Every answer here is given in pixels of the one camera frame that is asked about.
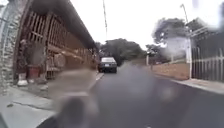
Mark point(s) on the group of green trees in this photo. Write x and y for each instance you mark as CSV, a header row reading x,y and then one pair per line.
x,y
121,50

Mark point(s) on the dark asphalt road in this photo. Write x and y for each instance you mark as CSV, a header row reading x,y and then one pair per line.
x,y
140,103

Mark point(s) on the pale street pole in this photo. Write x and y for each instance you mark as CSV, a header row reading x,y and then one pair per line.
x,y
188,43

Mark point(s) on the brown wooden-fronted building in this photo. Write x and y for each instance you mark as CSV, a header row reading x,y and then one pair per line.
x,y
56,40

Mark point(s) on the building with white fence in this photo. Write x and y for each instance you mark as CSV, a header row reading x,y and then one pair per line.
x,y
208,56

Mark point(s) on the low red brick wall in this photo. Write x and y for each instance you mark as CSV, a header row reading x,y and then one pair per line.
x,y
170,70

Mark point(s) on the grey concrete pavement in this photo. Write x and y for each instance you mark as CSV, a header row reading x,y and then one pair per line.
x,y
206,85
23,106

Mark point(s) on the dark car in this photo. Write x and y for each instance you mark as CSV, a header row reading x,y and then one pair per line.
x,y
108,65

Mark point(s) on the red plant pot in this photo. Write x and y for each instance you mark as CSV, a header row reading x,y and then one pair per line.
x,y
33,71

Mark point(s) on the tall dark tree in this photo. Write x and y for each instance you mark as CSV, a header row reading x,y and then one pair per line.
x,y
170,30

